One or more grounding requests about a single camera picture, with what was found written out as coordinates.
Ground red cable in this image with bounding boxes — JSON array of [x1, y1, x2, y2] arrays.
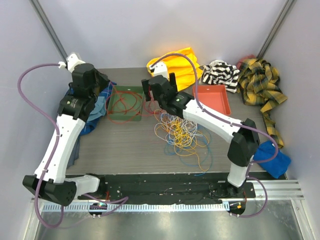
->
[[142, 87, 161, 118], [105, 87, 145, 125]]

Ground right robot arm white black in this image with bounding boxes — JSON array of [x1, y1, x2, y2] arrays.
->
[[141, 73, 260, 198]]

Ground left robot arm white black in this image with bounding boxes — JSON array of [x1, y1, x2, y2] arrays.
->
[[22, 63, 110, 207]]

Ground blue plaid cloth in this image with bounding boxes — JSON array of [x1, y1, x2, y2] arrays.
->
[[79, 81, 116, 136]]

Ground green plastic tray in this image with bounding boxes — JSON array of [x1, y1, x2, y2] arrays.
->
[[106, 85, 144, 123]]

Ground light blue cloth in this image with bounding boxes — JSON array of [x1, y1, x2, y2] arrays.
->
[[87, 96, 106, 122]]

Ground black white striped cloth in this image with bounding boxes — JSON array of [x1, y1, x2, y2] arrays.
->
[[200, 59, 240, 93]]

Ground orange-red plastic tray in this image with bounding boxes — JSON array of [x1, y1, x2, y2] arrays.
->
[[192, 85, 231, 116]]

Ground pink cloth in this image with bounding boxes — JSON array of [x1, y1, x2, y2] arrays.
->
[[236, 54, 256, 69]]

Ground grey folded cloth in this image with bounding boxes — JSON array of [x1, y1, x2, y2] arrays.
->
[[67, 136, 81, 168]]

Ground yellow black plaid cloth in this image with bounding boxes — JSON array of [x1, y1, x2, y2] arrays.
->
[[237, 58, 288, 148]]

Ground bright blue cloth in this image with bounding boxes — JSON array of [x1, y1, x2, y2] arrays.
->
[[252, 140, 292, 179]]

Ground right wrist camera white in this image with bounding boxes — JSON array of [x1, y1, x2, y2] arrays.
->
[[149, 61, 169, 79]]

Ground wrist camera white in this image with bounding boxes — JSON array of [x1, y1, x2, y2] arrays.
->
[[58, 52, 86, 73], [149, 61, 169, 79]]

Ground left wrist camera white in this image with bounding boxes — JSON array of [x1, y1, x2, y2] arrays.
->
[[58, 52, 86, 73]]

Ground white cable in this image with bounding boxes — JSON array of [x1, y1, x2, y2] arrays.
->
[[153, 112, 201, 148]]

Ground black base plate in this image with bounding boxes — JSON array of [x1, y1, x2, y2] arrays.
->
[[91, 173, 256, 205]]

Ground white slotted cable duct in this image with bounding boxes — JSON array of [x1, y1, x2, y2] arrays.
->
[[42, 202, 230, 213]]

